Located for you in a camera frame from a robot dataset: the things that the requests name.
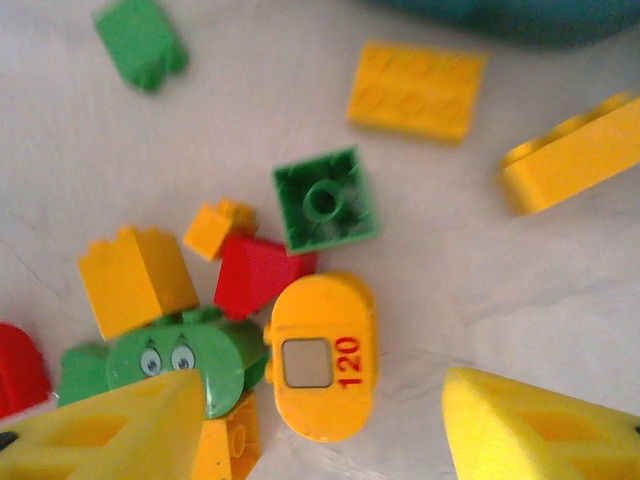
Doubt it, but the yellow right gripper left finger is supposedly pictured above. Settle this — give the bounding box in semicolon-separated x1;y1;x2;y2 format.
0;369;207;480

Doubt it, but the yellow oval lego marked 120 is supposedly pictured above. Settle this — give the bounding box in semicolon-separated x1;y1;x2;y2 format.
263;271;377;443

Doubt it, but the dark teal plastic container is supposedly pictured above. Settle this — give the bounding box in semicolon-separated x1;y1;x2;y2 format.
359;0;640;51

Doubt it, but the green round lego with face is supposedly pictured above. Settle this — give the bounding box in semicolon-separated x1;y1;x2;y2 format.
105;305;271;420

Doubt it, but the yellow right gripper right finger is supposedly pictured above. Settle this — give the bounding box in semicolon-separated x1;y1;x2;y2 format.
442;366;640;480

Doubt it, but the small yellow lego brick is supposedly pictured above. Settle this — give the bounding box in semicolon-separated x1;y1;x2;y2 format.
182;197;259;262

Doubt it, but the red lego brick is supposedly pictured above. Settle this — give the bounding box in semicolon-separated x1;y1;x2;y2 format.
0;322;52;420
213;234;319;321

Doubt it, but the green square lego brick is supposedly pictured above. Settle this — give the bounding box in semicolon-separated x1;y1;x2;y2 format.
271;145;381;256

